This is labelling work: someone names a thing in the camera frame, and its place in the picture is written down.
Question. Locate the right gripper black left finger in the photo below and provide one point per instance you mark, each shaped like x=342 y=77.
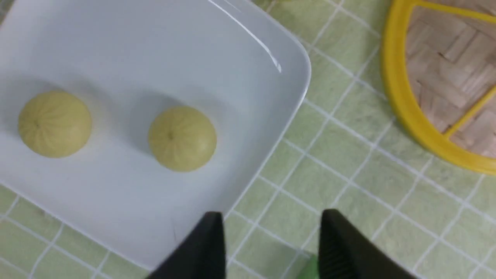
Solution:
x=201 y=255

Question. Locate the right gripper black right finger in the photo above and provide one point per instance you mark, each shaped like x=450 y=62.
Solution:
x=344 y=253

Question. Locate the pale yellow steamed bun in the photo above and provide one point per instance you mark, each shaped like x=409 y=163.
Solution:
x=182 y=139
x=55 y=124

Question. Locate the woven steamer lid, yellow rim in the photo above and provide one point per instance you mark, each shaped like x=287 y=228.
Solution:
x=439 y=72

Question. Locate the green checkered tablecloth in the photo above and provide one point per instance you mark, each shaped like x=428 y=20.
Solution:
x=346 y=150

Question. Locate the green foam cube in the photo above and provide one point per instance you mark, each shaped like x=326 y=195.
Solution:
x=310 y=269

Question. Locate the white square plate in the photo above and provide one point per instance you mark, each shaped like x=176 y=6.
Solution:
x=129 y=60

